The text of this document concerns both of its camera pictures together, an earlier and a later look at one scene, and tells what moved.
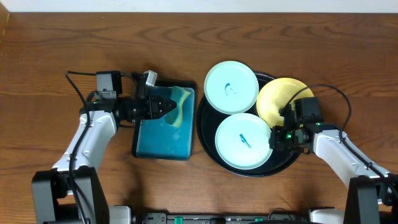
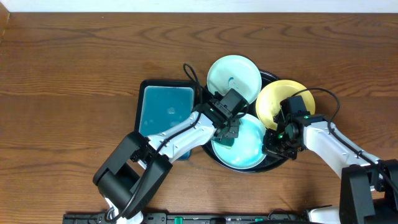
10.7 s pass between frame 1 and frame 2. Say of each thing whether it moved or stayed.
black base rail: stayed
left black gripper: moved
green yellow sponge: moved
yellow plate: stayed
